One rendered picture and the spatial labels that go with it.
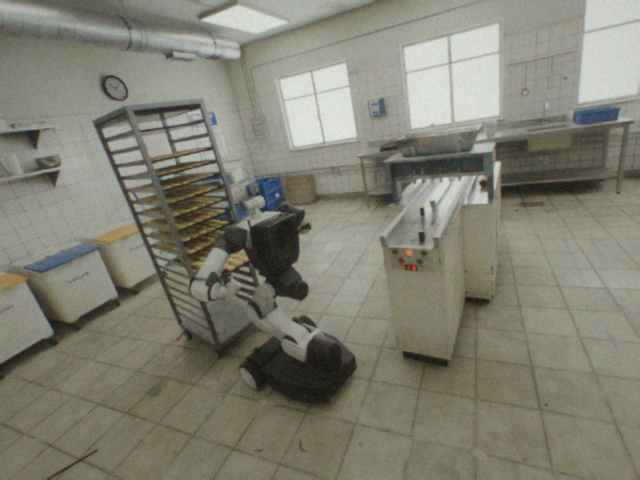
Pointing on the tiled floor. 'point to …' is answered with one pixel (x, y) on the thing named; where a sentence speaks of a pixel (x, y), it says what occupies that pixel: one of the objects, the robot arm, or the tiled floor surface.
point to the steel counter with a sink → (555, 133)
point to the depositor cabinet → (488, 233)
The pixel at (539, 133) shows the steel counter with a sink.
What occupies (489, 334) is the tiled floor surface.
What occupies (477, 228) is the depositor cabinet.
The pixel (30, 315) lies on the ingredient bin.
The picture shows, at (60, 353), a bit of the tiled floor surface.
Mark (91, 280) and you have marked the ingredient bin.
